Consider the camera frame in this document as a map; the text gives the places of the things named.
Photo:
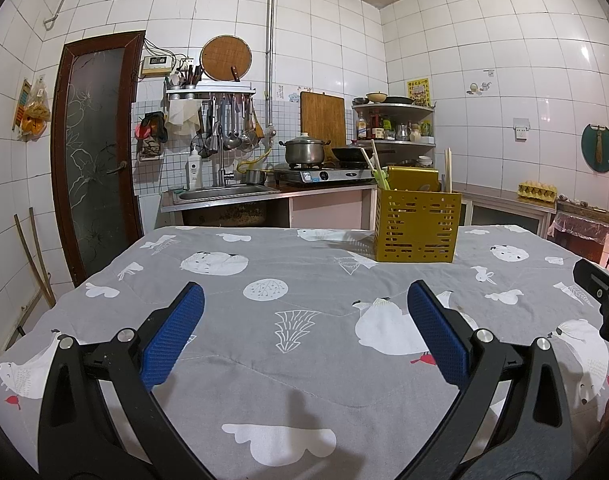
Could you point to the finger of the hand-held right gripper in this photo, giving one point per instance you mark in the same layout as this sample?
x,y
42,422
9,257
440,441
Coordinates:
x,y
601,285

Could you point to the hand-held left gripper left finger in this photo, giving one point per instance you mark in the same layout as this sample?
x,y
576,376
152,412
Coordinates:
x,y
172,335

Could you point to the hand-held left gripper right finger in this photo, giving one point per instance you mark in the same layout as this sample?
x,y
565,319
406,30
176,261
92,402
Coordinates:
x,y
437,332

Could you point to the yellow perforated utensil holder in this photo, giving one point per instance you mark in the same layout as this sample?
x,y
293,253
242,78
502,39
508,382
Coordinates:
x,y
414,225

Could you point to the group of wooden chopsticks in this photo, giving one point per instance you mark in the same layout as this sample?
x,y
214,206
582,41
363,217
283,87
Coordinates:
x,y
448,170

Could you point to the plastic-covered red stand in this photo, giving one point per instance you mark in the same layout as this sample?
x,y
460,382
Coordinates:
x,y
579,240

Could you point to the thick wooden chopping block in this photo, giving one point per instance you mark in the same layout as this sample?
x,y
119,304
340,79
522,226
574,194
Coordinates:
x,y
589,210

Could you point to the yellow egg carton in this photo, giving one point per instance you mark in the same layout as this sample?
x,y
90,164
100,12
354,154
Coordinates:
x,y
536,191

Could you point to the green round board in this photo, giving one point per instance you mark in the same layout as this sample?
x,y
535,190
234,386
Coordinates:
x,y
588,152

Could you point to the grey polar bear tablecloth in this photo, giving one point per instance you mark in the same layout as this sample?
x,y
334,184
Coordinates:
x,y
284,360

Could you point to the glass-door kitchen cabinet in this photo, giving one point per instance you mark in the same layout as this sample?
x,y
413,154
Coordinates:
x,y
504,215

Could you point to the leaning wooden sticks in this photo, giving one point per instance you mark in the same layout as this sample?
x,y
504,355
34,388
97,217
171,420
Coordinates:
x,y
40,270

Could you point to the steel sink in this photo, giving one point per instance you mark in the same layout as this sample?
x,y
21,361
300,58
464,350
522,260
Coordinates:
x,y
219,195

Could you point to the pink cabinet door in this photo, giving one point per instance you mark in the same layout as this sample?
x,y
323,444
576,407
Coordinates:
x,y
329,210

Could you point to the white soap bottle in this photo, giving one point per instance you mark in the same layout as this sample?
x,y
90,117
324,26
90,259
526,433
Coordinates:
x,y
194,172

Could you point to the glass jar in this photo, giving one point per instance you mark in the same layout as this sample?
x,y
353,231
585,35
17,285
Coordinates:
x,y
424,162

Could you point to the steel faucet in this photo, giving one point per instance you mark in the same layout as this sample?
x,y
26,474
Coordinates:
x,y
223,170

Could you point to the small steel pot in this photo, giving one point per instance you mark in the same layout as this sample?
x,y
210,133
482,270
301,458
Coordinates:
x,y
254,176

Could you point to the brown frosted glass door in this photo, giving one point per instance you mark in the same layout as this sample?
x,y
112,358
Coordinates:
x,y
94,160

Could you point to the steel gas stove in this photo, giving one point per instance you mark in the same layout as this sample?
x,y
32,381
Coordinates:
x,y
324,176

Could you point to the black wok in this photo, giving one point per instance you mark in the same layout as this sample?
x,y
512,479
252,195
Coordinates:
x,y
349,154

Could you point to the red hanging glove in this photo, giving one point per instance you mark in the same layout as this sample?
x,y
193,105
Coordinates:
x,y
150,127

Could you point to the row of condiment bottles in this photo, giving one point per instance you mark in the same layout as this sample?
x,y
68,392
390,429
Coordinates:
x,y
384,130

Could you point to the row of hanging metal ladles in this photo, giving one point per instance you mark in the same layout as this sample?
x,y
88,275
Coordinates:
x,y
229,130

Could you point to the white hanging cloth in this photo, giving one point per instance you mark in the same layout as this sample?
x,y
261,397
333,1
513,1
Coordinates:
x,y
182,117

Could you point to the steel pot with lid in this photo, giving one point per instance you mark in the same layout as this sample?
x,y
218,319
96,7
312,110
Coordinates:
x,y
304,151

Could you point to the steel corner shelf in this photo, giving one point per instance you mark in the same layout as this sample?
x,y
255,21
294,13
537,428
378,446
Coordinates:
x,y
394,106

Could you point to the flat black pan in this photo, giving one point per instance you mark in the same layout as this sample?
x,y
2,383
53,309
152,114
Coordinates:
x,y
399,100

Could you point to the beige ceramic bowl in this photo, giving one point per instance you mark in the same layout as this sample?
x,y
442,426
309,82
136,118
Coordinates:
x,y
377,97

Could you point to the rectangular wooden cutting board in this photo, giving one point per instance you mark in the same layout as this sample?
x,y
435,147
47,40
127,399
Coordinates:
x,y
322,117

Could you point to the bundle of kitchen knives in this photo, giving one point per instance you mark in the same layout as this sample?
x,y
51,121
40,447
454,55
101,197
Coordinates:
x,y
187,76

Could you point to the hanging plastic bags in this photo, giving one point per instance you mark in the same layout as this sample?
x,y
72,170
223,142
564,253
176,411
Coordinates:
x,y
34,110

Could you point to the round wooden board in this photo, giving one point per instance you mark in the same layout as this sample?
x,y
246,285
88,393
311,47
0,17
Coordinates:
x,y
224,55

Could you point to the white wall socket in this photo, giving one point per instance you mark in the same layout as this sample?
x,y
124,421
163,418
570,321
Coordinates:
x,y
521,129

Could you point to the small wall-mounted holder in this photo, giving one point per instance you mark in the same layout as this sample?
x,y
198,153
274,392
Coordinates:
x,y
150,151

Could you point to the small wall sticker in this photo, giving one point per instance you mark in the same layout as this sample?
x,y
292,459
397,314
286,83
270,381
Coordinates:
x,y
474,88

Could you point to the yellow wall poster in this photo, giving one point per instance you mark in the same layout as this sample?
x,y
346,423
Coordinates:
x,y
418,92

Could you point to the steel wall rack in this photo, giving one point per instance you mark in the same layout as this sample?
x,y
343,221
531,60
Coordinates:
x,y
209,92

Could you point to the white electrical wall box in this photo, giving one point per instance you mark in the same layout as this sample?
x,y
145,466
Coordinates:
x,y
158,65

